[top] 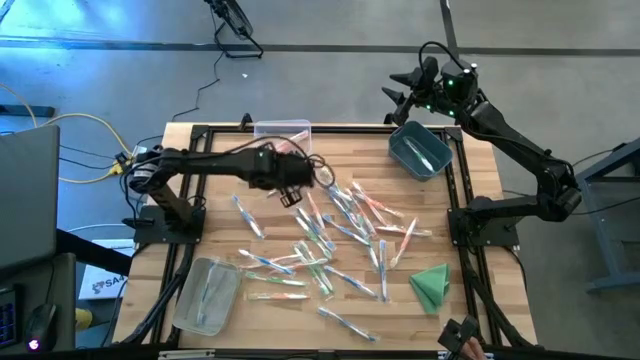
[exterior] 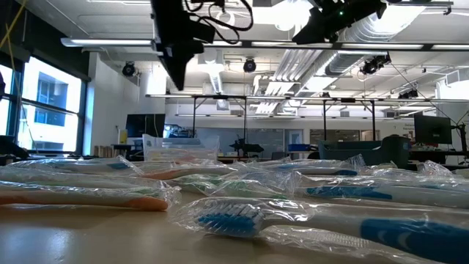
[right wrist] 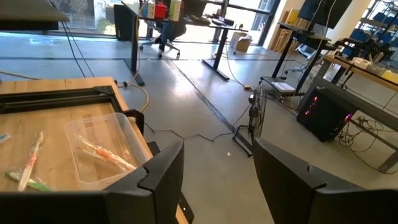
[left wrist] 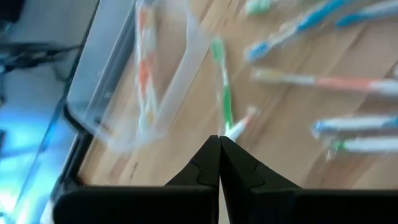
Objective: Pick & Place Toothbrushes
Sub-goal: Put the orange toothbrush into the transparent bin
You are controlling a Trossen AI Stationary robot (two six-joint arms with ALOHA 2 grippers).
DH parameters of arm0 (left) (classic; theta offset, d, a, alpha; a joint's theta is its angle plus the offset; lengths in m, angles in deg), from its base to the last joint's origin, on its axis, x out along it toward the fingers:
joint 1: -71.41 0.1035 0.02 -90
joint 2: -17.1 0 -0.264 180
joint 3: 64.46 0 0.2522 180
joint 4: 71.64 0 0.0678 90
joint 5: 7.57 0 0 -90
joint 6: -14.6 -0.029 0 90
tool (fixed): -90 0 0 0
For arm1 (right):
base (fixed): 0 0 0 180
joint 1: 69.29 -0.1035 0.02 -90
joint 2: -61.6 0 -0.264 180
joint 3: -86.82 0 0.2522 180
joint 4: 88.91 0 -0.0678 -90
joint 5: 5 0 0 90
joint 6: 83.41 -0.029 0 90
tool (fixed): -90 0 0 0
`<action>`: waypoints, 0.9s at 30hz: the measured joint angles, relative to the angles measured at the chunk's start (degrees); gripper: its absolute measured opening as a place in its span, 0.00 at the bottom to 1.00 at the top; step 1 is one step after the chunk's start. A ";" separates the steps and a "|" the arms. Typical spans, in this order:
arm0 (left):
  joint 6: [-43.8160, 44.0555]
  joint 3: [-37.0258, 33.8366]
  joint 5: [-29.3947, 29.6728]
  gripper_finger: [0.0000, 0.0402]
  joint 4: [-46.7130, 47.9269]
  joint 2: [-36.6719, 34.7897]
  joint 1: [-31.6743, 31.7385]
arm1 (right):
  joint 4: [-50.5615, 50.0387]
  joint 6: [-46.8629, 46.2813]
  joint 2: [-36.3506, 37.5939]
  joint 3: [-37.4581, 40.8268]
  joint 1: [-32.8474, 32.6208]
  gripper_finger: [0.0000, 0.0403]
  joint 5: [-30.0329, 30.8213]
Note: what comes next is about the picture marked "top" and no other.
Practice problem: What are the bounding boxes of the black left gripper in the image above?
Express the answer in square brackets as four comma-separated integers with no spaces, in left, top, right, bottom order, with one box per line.
[249,148,318,209]

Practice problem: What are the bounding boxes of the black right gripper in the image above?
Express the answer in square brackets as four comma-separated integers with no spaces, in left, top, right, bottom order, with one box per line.
[381,68,454,125]

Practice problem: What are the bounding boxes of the dark teal plastic bin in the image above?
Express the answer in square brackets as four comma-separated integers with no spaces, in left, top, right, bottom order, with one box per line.
[387,120,455,182]

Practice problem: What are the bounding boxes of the clear plastic bin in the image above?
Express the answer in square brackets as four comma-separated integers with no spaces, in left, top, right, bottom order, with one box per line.
[253,118,313,156]

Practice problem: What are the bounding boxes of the grey translucent tray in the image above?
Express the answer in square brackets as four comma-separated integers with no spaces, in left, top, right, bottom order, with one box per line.
[171,256,244,337]

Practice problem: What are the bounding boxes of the folded green cloth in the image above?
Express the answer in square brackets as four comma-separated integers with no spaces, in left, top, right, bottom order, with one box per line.
[408,263,452,316]

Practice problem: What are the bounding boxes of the black floor fan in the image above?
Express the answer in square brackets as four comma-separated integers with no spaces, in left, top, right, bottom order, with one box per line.
[202,0,265,60]

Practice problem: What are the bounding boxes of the white printed cardboard box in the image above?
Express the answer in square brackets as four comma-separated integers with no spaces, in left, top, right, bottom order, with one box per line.
[78,238,137,301]

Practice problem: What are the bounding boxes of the black desk beam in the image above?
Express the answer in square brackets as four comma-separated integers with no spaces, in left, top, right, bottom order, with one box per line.
[54,228,134,277]

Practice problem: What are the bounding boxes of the person's hand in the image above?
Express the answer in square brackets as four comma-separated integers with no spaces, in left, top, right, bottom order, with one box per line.
[458,337,489,360]

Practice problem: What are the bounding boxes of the small yellow object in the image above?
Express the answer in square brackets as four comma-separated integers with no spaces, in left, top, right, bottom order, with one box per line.
[74,307,94,331]

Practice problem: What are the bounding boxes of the dark desk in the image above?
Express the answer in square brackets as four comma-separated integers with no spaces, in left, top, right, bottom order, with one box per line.
[0,252,77,354]

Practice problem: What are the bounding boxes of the dark grey monitor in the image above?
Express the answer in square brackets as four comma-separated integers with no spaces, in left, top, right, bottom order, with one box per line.
[0,124,61,274]

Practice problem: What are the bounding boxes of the black floor bar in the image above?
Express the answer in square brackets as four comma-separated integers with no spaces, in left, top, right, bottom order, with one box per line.
[0,104,56,119]

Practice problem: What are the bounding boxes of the black computer mouse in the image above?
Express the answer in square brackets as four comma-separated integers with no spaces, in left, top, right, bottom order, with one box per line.
[24,303,59,353]

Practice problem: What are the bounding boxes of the black keyboard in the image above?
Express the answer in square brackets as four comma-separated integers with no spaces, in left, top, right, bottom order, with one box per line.
[0,285,22,350]

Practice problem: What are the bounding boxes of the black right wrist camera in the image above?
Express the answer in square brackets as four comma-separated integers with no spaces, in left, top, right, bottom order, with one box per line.
[418,55,442,92]

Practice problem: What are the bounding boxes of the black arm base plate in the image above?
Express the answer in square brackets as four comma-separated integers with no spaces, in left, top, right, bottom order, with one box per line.
[132,203,207,246]
[447,207,521,248]

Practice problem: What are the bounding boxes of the yellow floor cable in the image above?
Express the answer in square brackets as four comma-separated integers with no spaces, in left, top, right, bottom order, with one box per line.
[0,82,137,185]

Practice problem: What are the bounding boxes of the blue-grey metal table frame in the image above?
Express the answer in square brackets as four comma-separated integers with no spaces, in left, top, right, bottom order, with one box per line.
[574,135,640,295]

